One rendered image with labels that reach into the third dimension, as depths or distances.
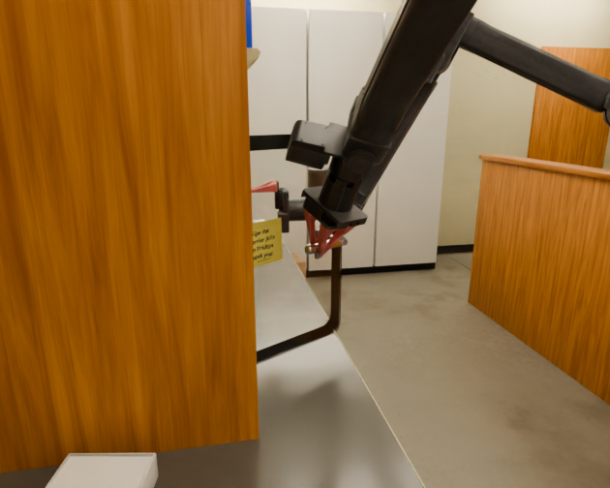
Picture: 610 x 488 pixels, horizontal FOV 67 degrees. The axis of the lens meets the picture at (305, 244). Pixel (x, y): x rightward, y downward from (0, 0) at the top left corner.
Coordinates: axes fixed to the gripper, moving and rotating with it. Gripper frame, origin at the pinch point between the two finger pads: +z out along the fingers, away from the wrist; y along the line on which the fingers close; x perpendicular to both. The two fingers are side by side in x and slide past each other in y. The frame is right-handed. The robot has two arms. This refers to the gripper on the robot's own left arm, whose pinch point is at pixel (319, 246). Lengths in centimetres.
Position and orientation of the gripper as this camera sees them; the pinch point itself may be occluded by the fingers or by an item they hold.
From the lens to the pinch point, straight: 80.7
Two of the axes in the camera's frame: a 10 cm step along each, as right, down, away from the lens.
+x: 7.6, -1.8, 6.3
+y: 5.9, 5.8, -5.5
